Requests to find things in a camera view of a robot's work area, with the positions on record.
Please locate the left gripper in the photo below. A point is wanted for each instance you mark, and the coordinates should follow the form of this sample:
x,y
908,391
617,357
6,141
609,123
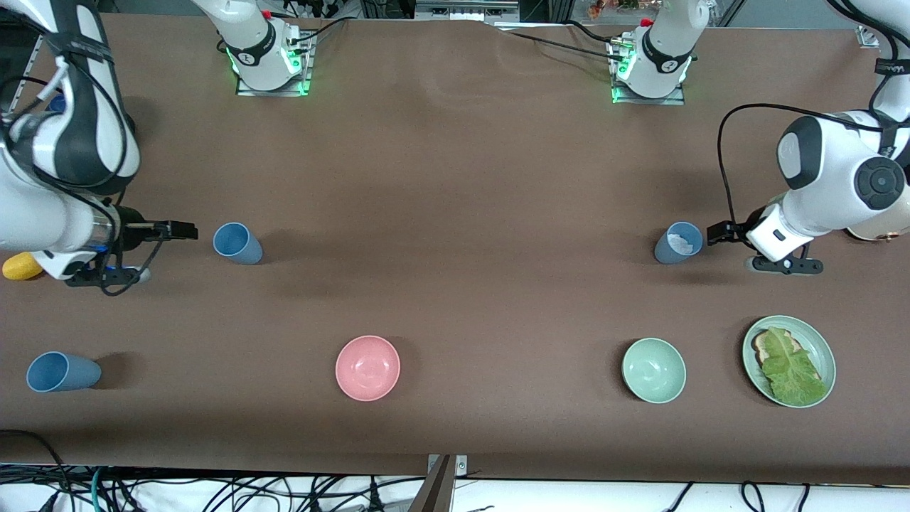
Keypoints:
x,y
739,228

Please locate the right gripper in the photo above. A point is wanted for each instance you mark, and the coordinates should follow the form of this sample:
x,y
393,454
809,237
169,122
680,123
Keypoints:
x,y
132,224

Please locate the white tissue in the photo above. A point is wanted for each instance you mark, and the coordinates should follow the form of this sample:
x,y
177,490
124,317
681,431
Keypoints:
x,y
681,243

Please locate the blue cup holding tissue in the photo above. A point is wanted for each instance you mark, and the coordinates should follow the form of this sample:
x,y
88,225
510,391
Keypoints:
x,y
666,250

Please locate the blue plastic cup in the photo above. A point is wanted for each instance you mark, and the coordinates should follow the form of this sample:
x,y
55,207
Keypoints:
x,y
238,243
64,372

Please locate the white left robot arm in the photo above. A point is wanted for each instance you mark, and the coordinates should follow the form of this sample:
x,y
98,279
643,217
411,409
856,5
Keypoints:
x,y
832,178

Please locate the toast slice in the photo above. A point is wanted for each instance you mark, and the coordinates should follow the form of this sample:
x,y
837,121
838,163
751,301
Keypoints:
x,y
761,348

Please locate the pale green bowl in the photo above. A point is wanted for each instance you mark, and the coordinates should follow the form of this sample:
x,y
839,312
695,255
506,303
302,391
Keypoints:
x,y
654,370

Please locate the pale green plate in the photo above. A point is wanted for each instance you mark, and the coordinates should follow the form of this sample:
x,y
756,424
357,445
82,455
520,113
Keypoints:
x,y
825,352

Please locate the green lettuce leaf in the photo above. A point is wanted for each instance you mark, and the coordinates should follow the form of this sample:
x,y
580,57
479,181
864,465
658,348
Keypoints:
x,y
793,373

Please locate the cream toaster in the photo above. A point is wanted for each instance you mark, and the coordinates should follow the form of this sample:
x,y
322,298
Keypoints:
x,y
881,231

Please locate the yellow lemon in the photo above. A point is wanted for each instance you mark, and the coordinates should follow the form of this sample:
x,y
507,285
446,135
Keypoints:
x,y
18,268

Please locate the glass lid with blue knob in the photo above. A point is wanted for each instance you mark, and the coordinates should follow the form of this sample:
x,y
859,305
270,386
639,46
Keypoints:
x,y
57,104

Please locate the pink bowl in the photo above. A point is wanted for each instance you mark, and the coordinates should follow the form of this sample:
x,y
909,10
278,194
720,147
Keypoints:
x,y
367,368

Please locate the brown table cover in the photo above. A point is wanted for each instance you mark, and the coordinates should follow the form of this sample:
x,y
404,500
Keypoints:
x,y
455,213

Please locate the dark metal profile bar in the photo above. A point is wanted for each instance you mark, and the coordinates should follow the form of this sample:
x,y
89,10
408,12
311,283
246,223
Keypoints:
x,y
435,491

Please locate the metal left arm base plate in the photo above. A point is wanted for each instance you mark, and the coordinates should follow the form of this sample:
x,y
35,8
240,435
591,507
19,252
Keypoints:
x,y
675,99

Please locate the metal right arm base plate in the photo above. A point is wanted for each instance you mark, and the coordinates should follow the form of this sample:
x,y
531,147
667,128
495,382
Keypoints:
x,y
245,89

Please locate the aluminium corner bracket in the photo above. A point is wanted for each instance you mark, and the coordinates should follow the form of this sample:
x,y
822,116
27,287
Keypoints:
x,y
866,37

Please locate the silver metal frame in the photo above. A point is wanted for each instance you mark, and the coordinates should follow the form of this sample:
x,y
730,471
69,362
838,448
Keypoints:
x,y
466,8

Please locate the silver table edge bracket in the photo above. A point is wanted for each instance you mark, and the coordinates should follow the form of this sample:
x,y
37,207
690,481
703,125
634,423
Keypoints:
x,y
462,466

